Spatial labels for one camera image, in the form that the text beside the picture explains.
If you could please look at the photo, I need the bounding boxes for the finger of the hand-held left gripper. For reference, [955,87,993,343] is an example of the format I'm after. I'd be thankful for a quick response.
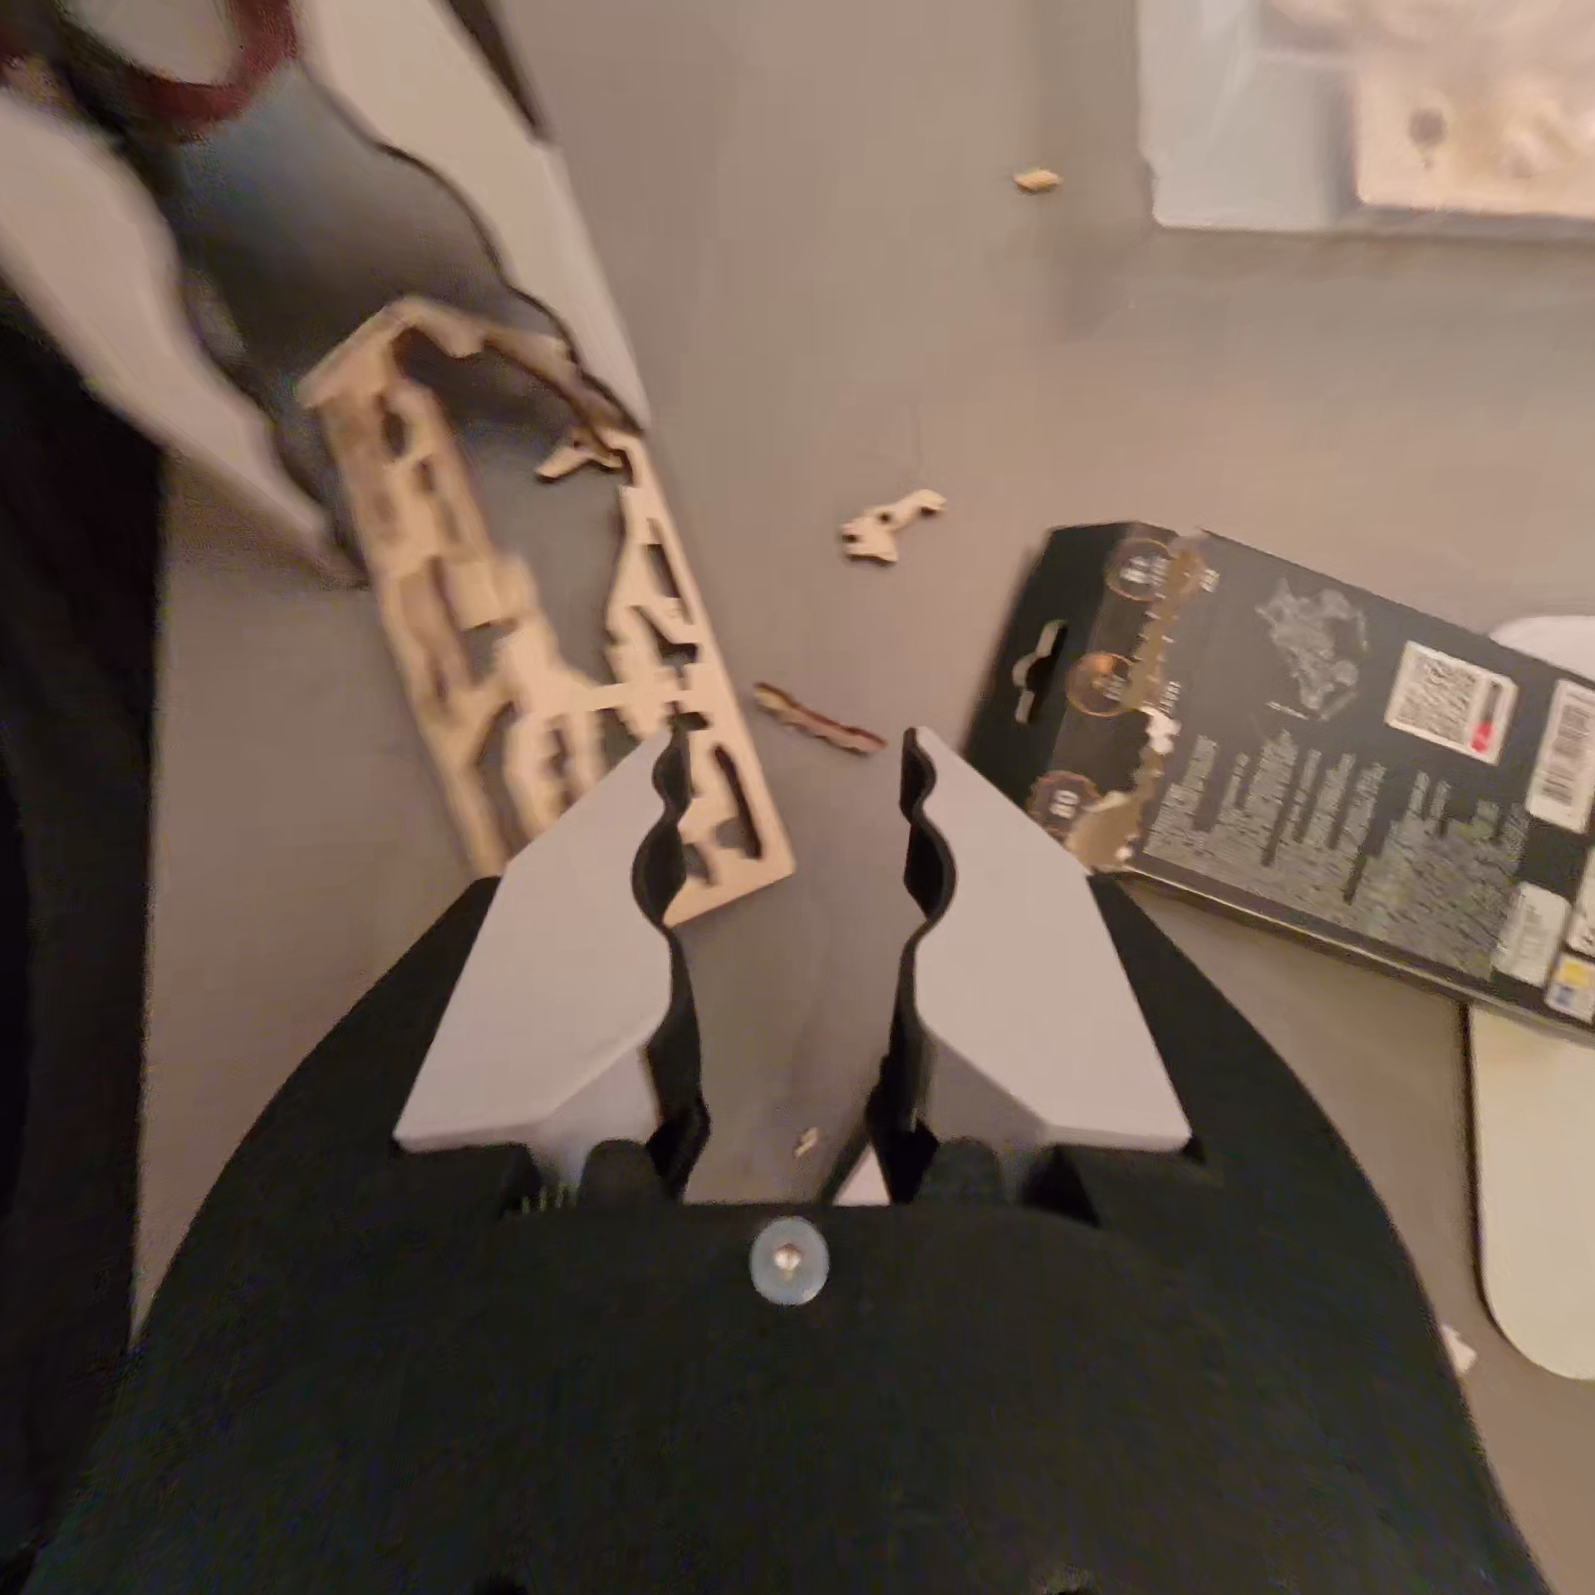
[292,0,651,431]
[0,98,368,586]

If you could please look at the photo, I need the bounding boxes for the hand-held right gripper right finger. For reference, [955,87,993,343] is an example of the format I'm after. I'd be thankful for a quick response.
[860,725,1190,1204]

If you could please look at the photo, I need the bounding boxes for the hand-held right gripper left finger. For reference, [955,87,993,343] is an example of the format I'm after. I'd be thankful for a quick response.
[393,729,712,1200]

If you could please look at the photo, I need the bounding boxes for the wooden sheet frame with cutouts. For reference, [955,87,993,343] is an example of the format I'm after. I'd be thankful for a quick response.
[296,296,799,930]

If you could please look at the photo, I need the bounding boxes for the toothed wooden strip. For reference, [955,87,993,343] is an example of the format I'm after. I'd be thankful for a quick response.
[750,678,888,759]

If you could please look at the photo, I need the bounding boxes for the wooden parts sheet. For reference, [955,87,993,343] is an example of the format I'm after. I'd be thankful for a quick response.
[1352,0,1595,212]

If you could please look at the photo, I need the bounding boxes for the black cardboard box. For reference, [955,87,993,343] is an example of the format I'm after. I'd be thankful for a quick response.
[964,520,1595,1033]

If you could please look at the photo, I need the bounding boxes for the small jagged wooden part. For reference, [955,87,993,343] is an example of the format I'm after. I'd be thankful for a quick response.
[837,488,951,566]

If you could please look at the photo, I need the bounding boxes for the clear plastic container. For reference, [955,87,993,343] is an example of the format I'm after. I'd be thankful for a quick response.
[1133,0,1595,241]

